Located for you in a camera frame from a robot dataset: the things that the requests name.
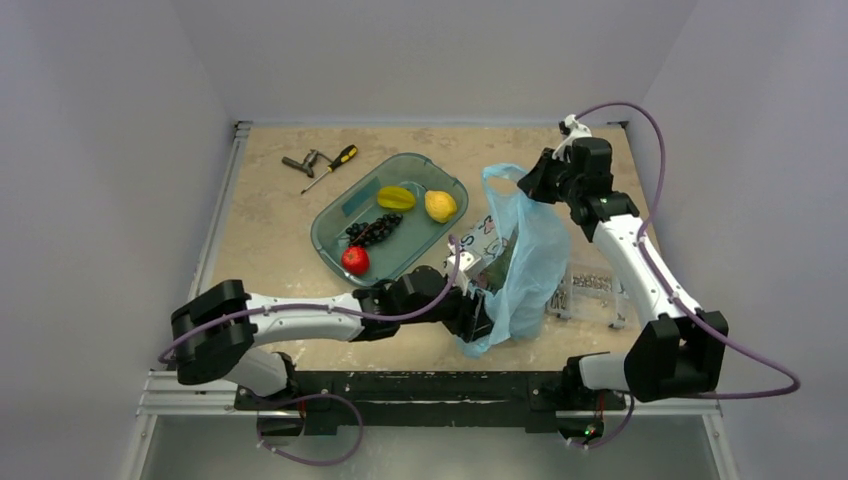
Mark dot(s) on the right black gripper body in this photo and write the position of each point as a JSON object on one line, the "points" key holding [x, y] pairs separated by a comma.
{"points": [[538, 178]]}

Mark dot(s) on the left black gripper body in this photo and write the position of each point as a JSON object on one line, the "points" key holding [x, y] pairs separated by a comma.
{"points": [[475, 318]]}

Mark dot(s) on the light blue plastic bag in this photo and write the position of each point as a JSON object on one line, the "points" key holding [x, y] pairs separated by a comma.
{"points": [[522, 249]]}

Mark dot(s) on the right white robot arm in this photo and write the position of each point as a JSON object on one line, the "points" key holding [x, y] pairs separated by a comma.
{"points": [[679, 351]]}

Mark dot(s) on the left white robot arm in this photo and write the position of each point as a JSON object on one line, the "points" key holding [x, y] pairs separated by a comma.
{"points": [[219, 334]]}

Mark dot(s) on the yellow fake lemon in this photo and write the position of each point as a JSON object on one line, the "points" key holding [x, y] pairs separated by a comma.
{"points": [[440, 206]]}

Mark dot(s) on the red fake apple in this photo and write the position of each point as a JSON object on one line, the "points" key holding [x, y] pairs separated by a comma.
{"points": [[355, 260]]}

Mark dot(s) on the dark fake grape bunch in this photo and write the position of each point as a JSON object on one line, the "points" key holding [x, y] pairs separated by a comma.
{"points": [[366, 234]]}

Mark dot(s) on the yellow fake starfruit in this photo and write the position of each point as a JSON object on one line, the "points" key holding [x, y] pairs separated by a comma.
{"points": [[396, 198]]}

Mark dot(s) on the clear plastic screw box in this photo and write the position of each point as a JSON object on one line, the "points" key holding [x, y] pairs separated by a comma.
{"points": [[593, 294]]}

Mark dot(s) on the teal plastic tray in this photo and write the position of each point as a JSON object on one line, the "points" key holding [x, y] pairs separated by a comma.
{"points": [[416, 234]]}

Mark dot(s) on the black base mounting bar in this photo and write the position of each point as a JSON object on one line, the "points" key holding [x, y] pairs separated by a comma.
{"points": [[527, 400]]}

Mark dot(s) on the yellow black screwdriver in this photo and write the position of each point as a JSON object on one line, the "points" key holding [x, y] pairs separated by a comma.
{"points": [[346, 154]]}

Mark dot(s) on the grey metal tool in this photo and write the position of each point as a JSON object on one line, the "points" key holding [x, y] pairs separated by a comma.
{"points": [[307, 165]]}

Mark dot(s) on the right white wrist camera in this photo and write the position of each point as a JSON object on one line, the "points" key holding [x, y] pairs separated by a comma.
{"points": [[570, 129]]}

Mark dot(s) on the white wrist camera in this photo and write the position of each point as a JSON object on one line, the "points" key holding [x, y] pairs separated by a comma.
{"points": [[570, 129], [464, 267]]}

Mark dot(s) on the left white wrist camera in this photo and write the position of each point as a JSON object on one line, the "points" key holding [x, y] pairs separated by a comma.
{"points": [[464, 267]]}

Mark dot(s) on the aluminium frame rail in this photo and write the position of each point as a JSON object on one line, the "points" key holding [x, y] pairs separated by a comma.
{"points": [[209, 252]]}

